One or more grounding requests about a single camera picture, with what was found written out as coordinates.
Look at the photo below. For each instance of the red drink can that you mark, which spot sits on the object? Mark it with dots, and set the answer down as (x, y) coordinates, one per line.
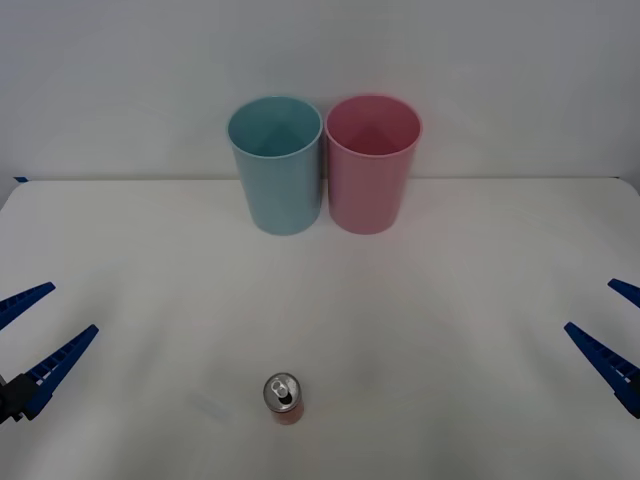
(285, 407)

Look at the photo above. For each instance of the pale blue plastic bin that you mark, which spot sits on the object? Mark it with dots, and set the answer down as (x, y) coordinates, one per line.
(280, 195)

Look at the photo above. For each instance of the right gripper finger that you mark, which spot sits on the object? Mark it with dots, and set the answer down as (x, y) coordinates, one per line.
(627, 291)
(607, 362)

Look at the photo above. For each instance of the pink plastic bin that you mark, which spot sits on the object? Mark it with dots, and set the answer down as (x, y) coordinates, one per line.
(367, 195)

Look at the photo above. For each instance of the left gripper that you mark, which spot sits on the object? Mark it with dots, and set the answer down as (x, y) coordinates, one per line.
(3, 405)

